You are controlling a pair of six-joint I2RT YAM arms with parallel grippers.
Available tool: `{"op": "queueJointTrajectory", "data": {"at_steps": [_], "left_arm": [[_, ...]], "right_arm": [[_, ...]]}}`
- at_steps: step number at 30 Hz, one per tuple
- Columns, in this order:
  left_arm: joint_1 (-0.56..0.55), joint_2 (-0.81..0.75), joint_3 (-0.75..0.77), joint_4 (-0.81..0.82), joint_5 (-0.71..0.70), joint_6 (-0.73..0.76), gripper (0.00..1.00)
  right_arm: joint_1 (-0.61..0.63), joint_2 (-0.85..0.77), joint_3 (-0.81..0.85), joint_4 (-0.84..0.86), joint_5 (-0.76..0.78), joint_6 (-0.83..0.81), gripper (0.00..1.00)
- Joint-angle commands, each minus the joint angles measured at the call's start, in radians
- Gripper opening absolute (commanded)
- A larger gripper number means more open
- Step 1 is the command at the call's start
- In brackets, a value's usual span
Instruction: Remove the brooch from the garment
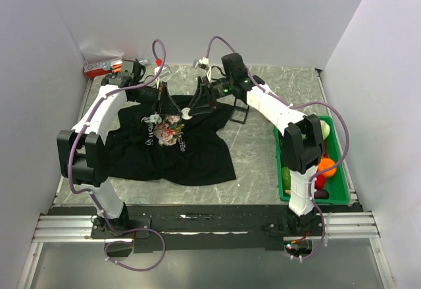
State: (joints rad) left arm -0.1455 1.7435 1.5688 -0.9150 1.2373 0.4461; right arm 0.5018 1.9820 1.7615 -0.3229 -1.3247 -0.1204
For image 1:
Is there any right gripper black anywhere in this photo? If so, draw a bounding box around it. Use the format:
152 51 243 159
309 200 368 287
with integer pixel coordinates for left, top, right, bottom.
186 77 233 118

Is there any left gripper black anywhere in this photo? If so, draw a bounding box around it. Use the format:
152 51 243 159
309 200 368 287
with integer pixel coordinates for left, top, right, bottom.
130 81 182 117

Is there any round gold brooch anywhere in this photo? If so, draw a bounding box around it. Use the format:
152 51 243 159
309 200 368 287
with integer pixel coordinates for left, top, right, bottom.
182 107 192 120

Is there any black printed t-shirt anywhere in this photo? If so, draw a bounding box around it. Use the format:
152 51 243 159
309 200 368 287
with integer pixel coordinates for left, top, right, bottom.
105 103 236 186

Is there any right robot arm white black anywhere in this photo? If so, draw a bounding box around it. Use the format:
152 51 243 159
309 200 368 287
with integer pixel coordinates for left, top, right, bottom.
182 53 324 236

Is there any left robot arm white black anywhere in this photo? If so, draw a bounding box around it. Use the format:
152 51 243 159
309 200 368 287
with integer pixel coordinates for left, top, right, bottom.
57 60 181 238

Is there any orange black cylinder tool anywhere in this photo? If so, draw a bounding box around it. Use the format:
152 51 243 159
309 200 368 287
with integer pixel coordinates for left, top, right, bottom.
111 59 146 75

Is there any red white toothpaste box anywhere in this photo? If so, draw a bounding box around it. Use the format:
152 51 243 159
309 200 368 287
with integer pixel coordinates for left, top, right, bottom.
84 57 122 78

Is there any clear plastic bag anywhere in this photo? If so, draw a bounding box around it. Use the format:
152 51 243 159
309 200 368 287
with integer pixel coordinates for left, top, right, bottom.
80 39 124 64

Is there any green toy pepper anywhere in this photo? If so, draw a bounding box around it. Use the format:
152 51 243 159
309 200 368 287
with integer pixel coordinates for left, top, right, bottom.
282 167 291 190

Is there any green toy lettuce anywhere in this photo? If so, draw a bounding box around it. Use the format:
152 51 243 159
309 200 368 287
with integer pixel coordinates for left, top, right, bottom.
301 120 331 140

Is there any orange toy fruit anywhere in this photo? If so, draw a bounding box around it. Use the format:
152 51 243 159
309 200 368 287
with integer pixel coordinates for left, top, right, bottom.
318 157 337 178

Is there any red toy pepper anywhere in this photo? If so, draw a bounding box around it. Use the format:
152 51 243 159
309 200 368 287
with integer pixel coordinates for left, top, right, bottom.
314 141 329 190

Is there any purple toy eggplant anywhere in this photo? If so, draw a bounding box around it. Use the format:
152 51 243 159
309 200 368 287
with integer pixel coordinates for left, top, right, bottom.
314 189 330 199

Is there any green plastic bin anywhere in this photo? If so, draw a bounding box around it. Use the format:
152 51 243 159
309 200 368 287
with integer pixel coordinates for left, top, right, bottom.
273 116 350 205

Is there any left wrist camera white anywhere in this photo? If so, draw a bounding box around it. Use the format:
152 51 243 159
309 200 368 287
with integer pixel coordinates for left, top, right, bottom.
154 59 171 87

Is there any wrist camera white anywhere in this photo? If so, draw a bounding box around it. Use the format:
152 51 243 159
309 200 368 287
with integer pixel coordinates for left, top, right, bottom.
193 57 211 80
154 59 171 87

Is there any black wire frame stand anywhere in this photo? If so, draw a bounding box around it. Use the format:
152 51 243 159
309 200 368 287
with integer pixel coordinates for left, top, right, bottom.
230 98 249 124

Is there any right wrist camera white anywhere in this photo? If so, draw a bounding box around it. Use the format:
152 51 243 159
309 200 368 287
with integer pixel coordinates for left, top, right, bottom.
193 57 211 80

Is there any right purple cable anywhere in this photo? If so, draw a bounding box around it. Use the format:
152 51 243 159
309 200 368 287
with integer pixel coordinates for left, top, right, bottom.
205 36 349 261

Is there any purple cable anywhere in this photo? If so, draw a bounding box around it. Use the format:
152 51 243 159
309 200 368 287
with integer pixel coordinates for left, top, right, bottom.
205 36 349 261
67 39 166 273

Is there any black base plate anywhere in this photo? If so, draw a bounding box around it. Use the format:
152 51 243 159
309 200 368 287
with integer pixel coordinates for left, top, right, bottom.
90 204 362 254

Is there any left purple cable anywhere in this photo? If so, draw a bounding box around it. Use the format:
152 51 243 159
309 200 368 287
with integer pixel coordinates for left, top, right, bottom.
67 39 166 273

